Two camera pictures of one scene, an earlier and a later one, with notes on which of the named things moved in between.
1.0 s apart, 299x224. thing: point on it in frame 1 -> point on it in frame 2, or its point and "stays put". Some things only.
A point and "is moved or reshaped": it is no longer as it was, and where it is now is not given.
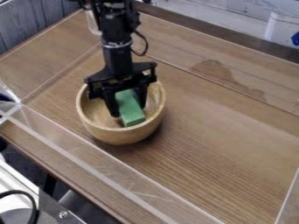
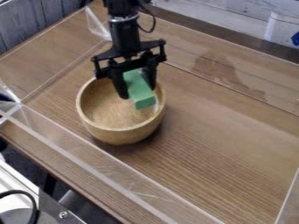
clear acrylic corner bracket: (93, 23) stays put
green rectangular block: (131, 111) is moved or reshaped
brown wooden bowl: (107, 127) stays put
